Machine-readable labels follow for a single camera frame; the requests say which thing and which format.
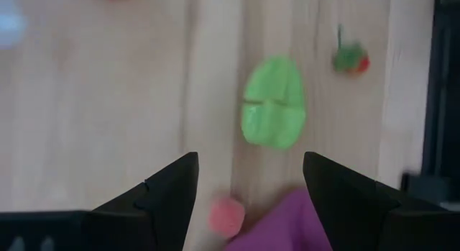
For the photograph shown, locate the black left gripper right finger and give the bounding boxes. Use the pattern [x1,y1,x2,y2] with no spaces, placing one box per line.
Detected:
[302,151,402,251]

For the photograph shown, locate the red strawberry with long stem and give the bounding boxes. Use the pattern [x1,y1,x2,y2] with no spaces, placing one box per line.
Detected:
[331,23,371,76]

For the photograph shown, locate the pink raspberry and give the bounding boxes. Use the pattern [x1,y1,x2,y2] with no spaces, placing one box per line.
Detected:
[208,196,247,239]

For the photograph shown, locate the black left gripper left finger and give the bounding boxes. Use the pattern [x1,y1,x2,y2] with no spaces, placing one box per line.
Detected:
[92,151,200,251]

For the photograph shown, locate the purple cloth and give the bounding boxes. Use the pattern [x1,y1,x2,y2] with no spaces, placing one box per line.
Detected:
[224,187,334,251]

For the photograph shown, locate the black aluminium table frame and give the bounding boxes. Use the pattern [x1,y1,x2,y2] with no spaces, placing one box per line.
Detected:
[399,0,460,211]

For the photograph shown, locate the green pepper slice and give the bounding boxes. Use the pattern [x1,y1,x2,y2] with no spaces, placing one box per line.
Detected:
[240,55,308,151]

